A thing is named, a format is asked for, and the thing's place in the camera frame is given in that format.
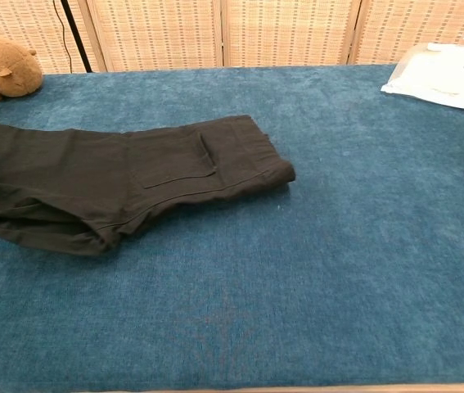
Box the black trousers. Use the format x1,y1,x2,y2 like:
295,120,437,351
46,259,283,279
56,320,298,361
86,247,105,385
0,115,297,258

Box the brown capybara plush toy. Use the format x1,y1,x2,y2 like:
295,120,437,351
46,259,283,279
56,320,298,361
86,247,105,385
0,32,44,102

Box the black tripod stand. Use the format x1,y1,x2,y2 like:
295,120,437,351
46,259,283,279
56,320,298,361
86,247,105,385
60,0,92,74

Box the blue table cloth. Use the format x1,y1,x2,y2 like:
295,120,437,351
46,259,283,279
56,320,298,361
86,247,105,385
0,63,464,390

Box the white garment in plastic bag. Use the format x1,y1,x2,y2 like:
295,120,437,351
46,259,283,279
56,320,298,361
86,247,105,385
381,42,464,115

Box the black hanging cable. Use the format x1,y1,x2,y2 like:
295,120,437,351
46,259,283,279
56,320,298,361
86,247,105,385
52,0,73,62

